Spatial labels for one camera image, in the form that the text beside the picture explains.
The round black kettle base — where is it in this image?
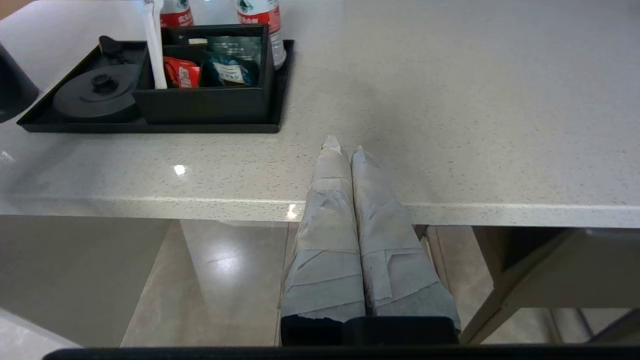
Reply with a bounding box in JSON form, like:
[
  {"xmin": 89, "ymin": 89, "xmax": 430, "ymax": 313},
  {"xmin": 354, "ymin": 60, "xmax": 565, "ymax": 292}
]
[{"xmin": 52, "ymin": 35, "xmax": 145, "ymax": 124}]

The long white sachet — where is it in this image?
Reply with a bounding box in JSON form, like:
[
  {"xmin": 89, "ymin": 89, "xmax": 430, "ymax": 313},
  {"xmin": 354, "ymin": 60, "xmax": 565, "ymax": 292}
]
[{"xmin": 141, "ymin": 0, "xmax": 169, "ymax": 90}]

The black compartment organizer box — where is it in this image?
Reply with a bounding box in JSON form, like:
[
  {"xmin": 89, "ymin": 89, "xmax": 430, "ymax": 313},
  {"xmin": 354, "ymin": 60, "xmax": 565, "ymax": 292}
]
[{"xmin": 131, "ymin": 23, "xmax": 276, "ymax": 126}]

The black electric kettle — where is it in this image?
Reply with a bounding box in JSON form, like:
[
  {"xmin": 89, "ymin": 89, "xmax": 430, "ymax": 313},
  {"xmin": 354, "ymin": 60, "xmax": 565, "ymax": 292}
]
[{"xmin": 0, "ymin": 42, "xmax": 40, "ymax": 124}]

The dark chair frame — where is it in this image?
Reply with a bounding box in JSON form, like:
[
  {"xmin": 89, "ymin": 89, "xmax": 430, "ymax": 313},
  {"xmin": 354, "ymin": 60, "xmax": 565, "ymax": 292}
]
[{"xmin": 414, "ymin": 224, "xmax": 640, "ymax": 347}]

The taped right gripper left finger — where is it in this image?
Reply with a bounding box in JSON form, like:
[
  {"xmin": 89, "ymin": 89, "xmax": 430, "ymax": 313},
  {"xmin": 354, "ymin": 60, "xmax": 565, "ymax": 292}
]
[{"xmin": 278, "ymin": 135, "xmax": 367, "ymax": 322}]

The red snack packet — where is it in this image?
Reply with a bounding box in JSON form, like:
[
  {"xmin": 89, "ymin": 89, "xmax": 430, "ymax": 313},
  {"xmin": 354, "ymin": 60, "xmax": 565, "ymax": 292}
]
[{"xmin": 163, "ymin": 56, "xmax": 202, "ymax": 90}]

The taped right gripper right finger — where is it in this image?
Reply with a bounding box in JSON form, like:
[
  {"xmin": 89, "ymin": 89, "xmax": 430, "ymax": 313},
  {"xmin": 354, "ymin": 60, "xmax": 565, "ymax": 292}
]
[{"xmin": 350, "ymin": 145, "xmax": 463, "ymax": 332}]

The black serving tray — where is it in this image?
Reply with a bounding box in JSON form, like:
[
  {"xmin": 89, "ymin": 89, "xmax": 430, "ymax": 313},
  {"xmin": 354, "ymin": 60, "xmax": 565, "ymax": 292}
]
[{"xmin": 16, "ymin": 39, "xmax": 296, "ymax": 135}]

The red-capped water bottle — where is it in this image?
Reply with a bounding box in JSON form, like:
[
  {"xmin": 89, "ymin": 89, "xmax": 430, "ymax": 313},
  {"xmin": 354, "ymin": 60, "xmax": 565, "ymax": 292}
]
[
  {"xmin": 159, "ymin": 0, "xmax": 195, "ymax": 29},
  {"xmin": 235, "ymin": 0, "xmax": 288, "ymax": 70}
]

